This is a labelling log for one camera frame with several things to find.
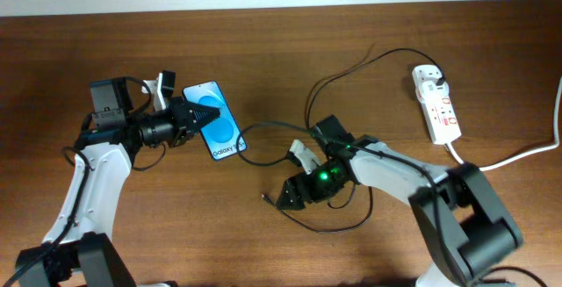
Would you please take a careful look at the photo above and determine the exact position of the white power strip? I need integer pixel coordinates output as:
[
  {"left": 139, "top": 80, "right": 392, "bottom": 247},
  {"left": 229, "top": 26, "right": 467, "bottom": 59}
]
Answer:
[{"left": 412, "top": 65, "right": 461, "bottom": 145}]

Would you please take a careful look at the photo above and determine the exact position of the blue Samsung Galaxy phone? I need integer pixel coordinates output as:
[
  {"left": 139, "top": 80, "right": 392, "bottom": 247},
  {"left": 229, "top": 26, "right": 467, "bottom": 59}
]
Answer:
[{"left": 183, "top": 81, "right": 247, "bottom": 161}]

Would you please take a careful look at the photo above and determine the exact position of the white power strip cord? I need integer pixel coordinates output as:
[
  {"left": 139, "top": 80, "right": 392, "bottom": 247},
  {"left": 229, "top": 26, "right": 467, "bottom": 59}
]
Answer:
[{"left": 443, "top": 75, "right": 562, "bottom": 173}]

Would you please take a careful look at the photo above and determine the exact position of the black USB charging cable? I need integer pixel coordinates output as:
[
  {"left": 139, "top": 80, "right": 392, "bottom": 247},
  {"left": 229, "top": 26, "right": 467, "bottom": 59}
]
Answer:
[{"left": 261, "top": 47, "right": 447, "bottom": 234}]

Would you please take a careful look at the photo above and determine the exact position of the white USB charger adapter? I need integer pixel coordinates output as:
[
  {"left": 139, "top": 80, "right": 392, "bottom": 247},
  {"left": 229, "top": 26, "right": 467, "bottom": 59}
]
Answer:
[{"left": 415, "top": 79, "right": 450, "bottom": 104}]

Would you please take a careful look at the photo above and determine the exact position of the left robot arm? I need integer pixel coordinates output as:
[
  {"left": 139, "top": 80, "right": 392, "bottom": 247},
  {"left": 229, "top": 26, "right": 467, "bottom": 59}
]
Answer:
[{"left": 6, "top": 71, "right": 220, "bottom": 286}]

